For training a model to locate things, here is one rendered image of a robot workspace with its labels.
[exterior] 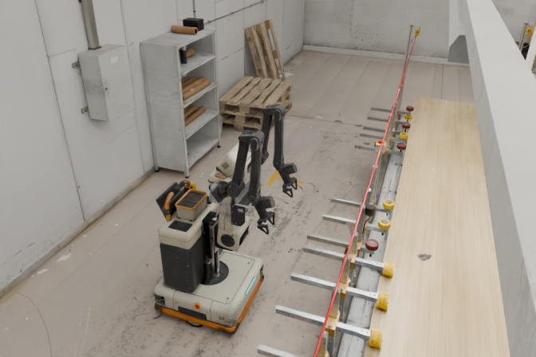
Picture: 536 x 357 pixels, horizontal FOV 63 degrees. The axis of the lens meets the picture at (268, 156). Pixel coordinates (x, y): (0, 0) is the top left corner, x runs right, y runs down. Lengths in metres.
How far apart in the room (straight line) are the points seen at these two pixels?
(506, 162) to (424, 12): 9.94
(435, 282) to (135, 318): 2.19
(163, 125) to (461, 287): 3.56
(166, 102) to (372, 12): 6.50
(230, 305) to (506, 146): 2.91
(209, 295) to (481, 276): 1.80
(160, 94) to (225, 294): 2.47
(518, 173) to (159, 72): 4.60
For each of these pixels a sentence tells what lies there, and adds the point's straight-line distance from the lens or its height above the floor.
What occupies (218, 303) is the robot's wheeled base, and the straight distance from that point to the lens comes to 3.30.
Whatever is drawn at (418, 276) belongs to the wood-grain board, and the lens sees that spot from 2.72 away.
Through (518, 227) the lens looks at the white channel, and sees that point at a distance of 0.37.
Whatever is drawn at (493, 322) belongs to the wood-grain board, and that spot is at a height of 0.90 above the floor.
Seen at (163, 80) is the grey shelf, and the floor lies 1.17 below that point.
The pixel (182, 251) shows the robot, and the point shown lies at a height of 0.67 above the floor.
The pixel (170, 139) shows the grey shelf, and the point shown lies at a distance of 5.15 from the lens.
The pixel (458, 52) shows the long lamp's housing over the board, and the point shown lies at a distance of 1.42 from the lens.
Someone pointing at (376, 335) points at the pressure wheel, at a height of 0.98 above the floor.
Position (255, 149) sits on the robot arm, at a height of 1.55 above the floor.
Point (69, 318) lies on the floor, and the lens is 3.85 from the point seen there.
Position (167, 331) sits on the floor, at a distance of 3.56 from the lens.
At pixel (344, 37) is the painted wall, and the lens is 10.66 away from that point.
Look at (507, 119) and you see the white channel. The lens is 0.56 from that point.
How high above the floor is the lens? 2.65
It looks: 28 degrees down
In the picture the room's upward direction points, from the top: 1 degrees clockwise
